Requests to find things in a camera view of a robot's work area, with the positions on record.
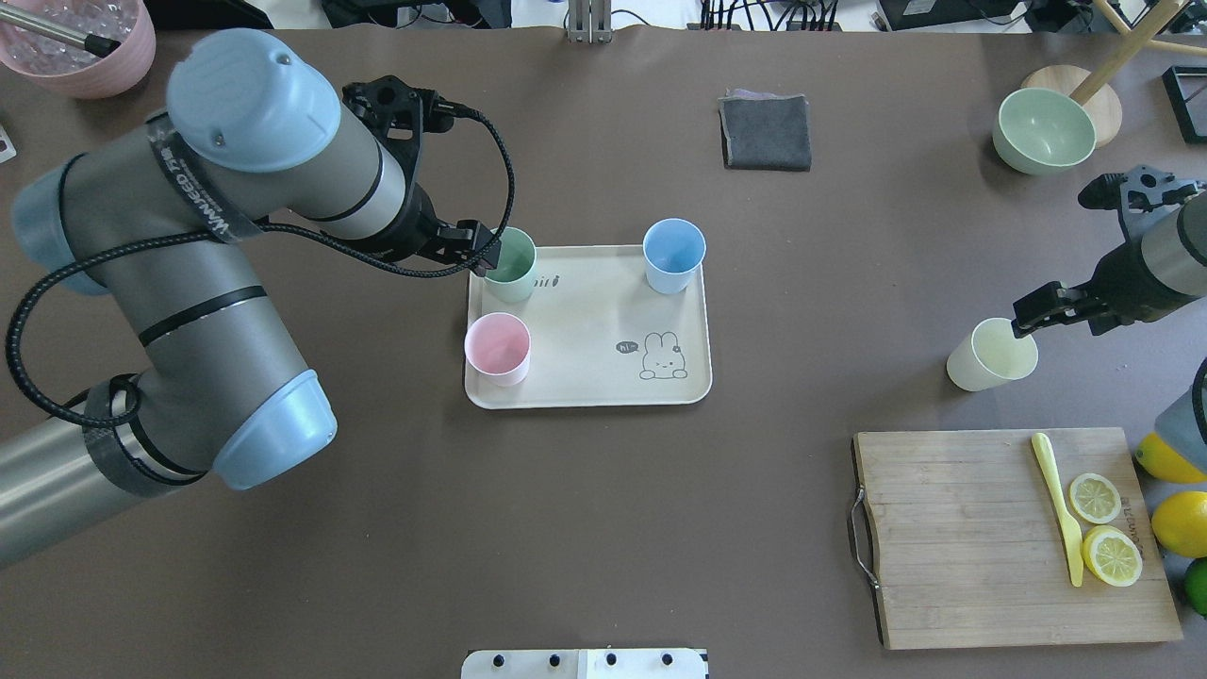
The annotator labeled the yellow lemon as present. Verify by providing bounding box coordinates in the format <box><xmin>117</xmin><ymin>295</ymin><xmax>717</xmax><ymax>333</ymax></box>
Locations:
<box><xmin>1150</xmin><ymin>490</ymin><xmax>1206</xmax><ymax>560</ymax></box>
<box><xmin>1135</xmin><ymin>431</ymin><xmax>1206</xmax><ymax>485</ymax></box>

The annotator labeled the lemon slice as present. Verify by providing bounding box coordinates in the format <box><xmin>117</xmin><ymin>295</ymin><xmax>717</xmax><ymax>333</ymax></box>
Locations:
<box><xmin>1068</xmin><ymin>472</ymin><xmax>1123</xmax><ymax>525</ymax></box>
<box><xmin>1081</xmin><ymin>525</ymin><xmax>1144</xmax><ymax>589</ymax></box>

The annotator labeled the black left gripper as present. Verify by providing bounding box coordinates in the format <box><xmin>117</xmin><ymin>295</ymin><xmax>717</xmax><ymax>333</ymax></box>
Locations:
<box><xmin>342</xmin><ymin>77</ymin><xmax>502</xmax><ymax>276</ymax></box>

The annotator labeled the metal ice scoop tube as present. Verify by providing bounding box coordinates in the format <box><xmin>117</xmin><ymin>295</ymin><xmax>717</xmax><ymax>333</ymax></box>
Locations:
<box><xmin>1</xmin><ymin>2</ymin><xmax>122</xmax><ymax>58</ymax></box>

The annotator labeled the lemon slice right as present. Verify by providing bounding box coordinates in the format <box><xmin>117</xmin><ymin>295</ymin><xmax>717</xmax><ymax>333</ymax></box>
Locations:
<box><xmin>1081</xmin><ymin>525</ymin><xmax>1144</xmax><ymax>589</ymax></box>

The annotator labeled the green plastic cup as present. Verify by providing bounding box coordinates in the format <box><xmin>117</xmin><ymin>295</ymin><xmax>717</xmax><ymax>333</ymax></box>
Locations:
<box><xmin>480</xmin><ymin>227</ymin><xmax>537</xmax><ymax>305</ymax></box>

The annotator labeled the dark grey folded cloth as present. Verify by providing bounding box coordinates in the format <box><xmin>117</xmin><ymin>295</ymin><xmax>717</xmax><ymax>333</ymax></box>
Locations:
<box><xmin>719</xmin><ymin>89</ymin><xmax>812</xmax><ymax>172</ymax></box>

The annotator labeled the yellow lemon middle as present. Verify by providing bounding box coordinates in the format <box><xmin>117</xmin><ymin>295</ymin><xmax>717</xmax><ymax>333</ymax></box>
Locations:
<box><xmin>1150</xmin><ymin>490</ymin><xmax>1206</xmax><ymax>560</ymax></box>

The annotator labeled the blue plastic cup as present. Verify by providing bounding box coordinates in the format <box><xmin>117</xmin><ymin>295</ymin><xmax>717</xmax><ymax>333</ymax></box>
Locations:
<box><xmin>642</xmin><ymin>218</ymin><xmax>707</xmax><ymax>295</ymax></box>

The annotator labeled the aluminium frame post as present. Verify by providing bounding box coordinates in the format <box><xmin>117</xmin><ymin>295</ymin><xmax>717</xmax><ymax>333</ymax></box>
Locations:
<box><xmin>566</xmin><ymin>0</ymin><xmax>613</xmax><ymax>43</ymax></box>

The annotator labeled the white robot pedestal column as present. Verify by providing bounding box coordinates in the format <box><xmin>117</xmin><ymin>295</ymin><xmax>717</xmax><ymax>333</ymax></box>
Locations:
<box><xmin>460</xmin><ymin>646</ymin><xmax>710</xmax><ymax>678</ymax></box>

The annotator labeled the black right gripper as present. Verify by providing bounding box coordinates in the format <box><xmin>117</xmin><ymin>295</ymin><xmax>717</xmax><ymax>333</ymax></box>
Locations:
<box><xmin>1011</xmin><ymin>166</ymin><xmax>1206</xmax><ymax>339</ymax></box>

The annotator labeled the wooden cutting board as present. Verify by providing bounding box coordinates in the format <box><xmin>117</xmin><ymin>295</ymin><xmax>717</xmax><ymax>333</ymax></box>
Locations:
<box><xmin>852</xmin><ymin>428</ymin><xmax>1182</xmax><ymax>652</ymax></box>

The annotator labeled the cream plastic tray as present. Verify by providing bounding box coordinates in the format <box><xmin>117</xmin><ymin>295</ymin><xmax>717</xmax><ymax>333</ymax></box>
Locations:
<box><xmin>463</xmin><ymin>244</ymin><xmax>713</xmax><ymax>411</ymax></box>

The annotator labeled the pink bowl with ice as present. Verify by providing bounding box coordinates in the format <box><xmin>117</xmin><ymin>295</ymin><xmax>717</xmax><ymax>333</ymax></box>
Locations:
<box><xmin>1</xmin><ymin>1</ymin><xmax>157</xmax><ymax>99</ymax></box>

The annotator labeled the green bowl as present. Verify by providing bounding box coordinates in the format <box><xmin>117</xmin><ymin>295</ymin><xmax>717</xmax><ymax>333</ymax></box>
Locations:
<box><xmin>992</xmin><ymin>89</ymin><xmax>1098</xmax><ymax>176</ymax></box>

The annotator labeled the lemon slice left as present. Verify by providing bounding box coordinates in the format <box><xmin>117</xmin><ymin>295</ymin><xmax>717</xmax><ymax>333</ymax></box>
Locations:
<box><xmin>1068</xmin><ymin>472</ymin><xmax>1123</xmax><ymax>525</ymax></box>

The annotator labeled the green lime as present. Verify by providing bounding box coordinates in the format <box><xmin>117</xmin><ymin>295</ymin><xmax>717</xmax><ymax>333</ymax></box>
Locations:
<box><xmin>1182</xmin><ymin>557</ymin><xmax>1207</xmax><ymax>619</ymax></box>

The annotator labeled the yellow plastic knife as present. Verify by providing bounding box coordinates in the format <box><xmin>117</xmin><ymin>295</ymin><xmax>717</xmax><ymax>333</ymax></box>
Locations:
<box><xmin>1031</xmin><ymin>431</ymin><xmax>1085</xmax><ymax>589</ymax></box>

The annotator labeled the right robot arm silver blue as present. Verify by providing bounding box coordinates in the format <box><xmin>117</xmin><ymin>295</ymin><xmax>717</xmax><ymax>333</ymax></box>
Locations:
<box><xmin>1010</xmin><ymin>166</ymin><xmax>1206</xmax><ymax>339</ymax></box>

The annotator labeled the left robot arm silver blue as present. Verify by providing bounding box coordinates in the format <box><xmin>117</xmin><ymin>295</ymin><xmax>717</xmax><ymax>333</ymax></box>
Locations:
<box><xmin>2</xmin><ymin>27</ymin><xmax>500</xmax><ymax>566</ymax></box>

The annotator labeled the cream plastic cup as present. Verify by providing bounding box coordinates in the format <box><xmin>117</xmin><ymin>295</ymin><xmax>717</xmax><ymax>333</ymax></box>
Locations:
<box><xmin>947</xmin><ymin>318</ymin><xmax>1039</xmax><ymax>392</ymax></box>

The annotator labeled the pink plastic cup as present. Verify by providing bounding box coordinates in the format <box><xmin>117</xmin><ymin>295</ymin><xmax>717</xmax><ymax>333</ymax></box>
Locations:
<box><xmin>463</xmin><ymin>312</ymin><xmax>532</xmax><ymax>387</ymax></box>

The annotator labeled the yellow lemon left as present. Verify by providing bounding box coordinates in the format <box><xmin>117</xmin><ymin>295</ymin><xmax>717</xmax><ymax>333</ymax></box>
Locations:
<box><xmin>1135</xmin><ymin>431</ymin><xmax>1206</xmax><ymax>485</ymax></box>

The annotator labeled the wooden mug tree stand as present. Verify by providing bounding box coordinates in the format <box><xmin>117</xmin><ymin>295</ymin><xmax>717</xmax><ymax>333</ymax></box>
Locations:
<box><xmin>1021</xmin><ymin>1</ymin><xmax>1205</xmax><ymax>150</ymax></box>

